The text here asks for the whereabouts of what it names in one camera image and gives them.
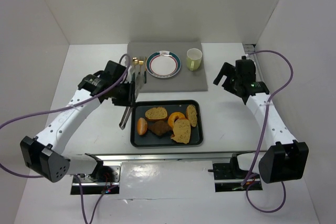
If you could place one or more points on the bread slice right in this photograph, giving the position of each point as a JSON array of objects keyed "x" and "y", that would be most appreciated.
[{"x": 191, "y": 115}]

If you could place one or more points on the green handled gold fork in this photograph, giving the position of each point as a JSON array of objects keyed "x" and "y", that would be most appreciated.
[{"x": 144, "y": 71}]

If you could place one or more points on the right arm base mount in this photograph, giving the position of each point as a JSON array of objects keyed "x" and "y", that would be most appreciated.
[{"x": 228, "y": 176}]

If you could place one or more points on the orange glazed donut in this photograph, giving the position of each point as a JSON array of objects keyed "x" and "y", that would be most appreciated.
[{"x": 174, "y": 117}]

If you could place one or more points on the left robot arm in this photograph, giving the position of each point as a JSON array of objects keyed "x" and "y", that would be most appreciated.
[{"x": 44, "y": 152}]

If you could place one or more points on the large front bread slice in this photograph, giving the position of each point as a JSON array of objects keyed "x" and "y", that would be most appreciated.
[{"x": 181, "y": 131}]

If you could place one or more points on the light green mug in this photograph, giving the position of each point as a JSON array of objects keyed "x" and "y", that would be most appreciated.
[{"x": 194, "y": 59}]

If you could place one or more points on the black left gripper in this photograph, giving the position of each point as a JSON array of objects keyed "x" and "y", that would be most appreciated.
[{"x": 132, "y": 94}]

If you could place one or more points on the white plate green red rim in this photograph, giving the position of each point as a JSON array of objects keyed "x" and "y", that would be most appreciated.
[{"x": 163, "y": 64}]

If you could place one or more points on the aluminium rail front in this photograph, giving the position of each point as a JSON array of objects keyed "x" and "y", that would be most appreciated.
[{"x": 156, "y": 157}]

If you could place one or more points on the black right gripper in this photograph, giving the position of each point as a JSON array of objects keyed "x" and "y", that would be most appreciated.
[{"x": 228, "y": 77}]

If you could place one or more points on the metal tongs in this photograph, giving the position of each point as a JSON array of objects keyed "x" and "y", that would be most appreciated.
[{"x": 138, "y": 84}]

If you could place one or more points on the aluminium rail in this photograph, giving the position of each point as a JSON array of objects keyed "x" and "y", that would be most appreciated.
[
  {"x": 156, "y": 157},
  {"x": 248, "y": 49}
]

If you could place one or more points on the black baking tray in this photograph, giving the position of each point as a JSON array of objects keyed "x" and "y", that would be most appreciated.
[{"x": 149, "y": 139}]

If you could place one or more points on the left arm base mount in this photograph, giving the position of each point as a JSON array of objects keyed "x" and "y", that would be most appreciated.
[{"x": 105, "y": 180}]

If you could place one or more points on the bread slice upper left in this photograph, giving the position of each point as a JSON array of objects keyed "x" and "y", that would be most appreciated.
[{"x": 156, "y": 114}]

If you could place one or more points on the aluminium rail right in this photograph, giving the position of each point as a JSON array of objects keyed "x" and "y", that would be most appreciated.
[{"x": 248, "y": 49}]

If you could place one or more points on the round orange bun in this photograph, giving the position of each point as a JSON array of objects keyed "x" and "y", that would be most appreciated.
[{"x": 142, "y": 126}]

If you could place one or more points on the grey placemat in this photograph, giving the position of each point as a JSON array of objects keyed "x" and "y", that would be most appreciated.
[{"x": 184, "y": 80}]

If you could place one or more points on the brown chocolate croissant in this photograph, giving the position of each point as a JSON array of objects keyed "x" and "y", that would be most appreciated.
[{"x": 159, "y": 128}]

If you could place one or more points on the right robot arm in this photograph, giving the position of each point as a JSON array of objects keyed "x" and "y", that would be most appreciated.
[{"x": 285, "y": 158}]

